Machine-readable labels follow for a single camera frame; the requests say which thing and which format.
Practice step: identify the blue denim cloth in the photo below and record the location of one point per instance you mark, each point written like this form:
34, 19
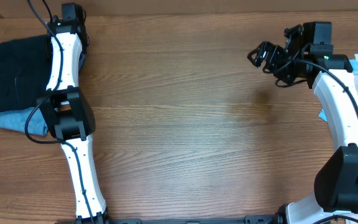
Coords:
15, 120

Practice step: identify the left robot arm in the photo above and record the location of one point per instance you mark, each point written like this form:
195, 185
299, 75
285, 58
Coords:
69, 116

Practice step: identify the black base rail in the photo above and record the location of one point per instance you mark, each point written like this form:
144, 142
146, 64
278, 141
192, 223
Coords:
194, 221

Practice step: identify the black shorts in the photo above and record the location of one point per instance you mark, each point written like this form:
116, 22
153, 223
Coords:
25, 66

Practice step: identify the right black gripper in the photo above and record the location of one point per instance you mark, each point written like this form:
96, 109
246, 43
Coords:
276, 57

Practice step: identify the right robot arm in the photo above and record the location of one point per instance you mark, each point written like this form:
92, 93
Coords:
308, 56

